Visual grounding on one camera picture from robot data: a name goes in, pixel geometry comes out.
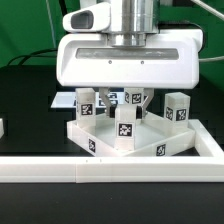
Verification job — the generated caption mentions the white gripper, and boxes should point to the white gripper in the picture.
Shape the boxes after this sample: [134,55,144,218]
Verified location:
[56,1,203,119]

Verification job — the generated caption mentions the white square table top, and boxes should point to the white square table top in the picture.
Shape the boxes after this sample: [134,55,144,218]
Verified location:
[67,113,195,157]

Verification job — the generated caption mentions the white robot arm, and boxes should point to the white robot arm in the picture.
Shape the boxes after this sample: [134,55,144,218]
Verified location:
[56,0,203,116]

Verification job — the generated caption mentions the white marker sheet with tags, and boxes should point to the white marker sheet with tags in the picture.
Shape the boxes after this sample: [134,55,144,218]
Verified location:
[51,91,124,109]

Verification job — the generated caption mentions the white L-shaped obstacle fence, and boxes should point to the white L-shaped obstacle fence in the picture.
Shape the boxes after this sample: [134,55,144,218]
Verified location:
[0,120,224,183]

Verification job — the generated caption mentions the white part at left edge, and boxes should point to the white part at left edge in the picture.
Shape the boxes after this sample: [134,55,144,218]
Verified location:
[0,118,4,139]

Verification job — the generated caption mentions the black cable bundle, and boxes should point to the black cable bundle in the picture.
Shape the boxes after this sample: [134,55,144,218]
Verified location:
[6,48,58,67]

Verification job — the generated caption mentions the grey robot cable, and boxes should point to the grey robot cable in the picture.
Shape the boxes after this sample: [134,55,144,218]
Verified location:
[193,0,224,64]

